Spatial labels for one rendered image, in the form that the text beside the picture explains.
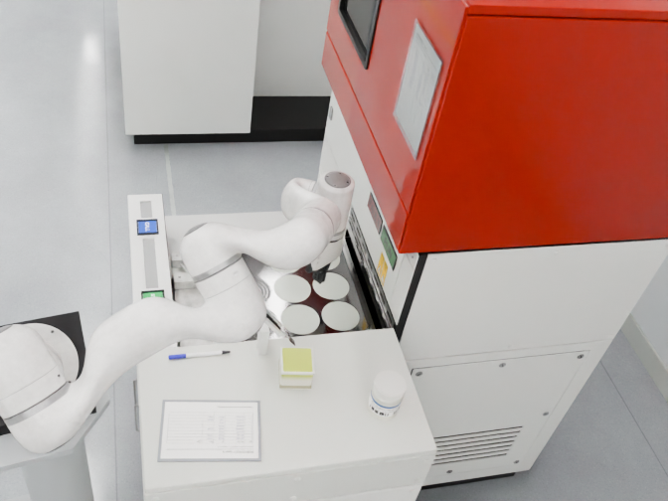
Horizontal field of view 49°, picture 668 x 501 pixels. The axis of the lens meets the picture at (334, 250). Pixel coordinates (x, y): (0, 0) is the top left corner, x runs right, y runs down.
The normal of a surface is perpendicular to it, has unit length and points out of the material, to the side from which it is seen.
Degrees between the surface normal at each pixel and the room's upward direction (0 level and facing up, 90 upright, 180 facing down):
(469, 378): 90
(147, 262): 0
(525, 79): 90
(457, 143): 90
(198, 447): 0
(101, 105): 0
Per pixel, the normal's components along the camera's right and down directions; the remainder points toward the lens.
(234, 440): 0.15, -0.71
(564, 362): 0.22, 0.70
